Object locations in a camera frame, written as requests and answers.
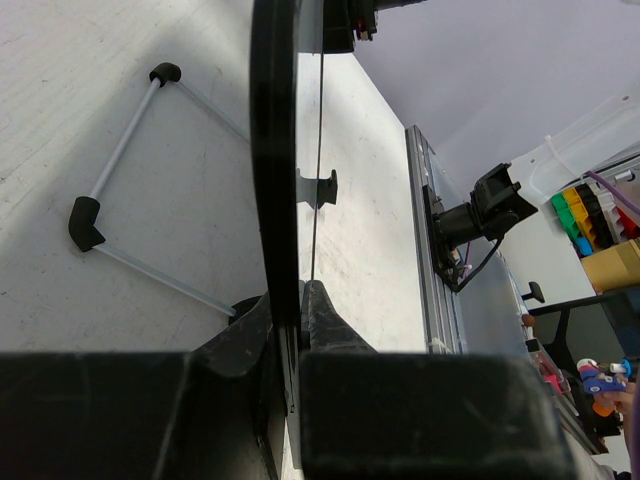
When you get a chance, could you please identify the coloured storage bins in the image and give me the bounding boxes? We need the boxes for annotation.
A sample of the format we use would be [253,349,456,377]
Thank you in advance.
[551,183,639,293]

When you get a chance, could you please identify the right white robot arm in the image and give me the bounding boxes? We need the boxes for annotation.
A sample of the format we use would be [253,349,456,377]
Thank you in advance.
[323,1,537,251]

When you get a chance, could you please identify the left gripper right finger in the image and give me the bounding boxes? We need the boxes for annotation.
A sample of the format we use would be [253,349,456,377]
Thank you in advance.
[299,280,578,479]

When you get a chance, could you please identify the metal whiteboard stand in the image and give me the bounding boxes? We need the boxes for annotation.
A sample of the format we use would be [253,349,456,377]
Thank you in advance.
[68,62,266,318]

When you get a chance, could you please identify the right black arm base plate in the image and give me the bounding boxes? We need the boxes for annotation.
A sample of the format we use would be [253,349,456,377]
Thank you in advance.
[422,185,462,293]

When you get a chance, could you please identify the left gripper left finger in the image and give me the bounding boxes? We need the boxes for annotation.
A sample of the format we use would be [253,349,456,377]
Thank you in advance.
[1,296,278,479]

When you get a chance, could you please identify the small black-framed whiteboard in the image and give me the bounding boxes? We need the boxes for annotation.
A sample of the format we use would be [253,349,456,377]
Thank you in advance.
[249,1,324,470]

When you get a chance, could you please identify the clear plastic box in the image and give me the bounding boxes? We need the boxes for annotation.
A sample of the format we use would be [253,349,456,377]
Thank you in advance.
[508,92,639,207]

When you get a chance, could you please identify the aluminium frame rail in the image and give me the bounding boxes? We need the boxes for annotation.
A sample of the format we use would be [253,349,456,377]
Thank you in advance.
[405,126,464,354]

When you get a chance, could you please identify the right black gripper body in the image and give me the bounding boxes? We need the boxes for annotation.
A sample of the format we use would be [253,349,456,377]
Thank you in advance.
[323,0,423,53]

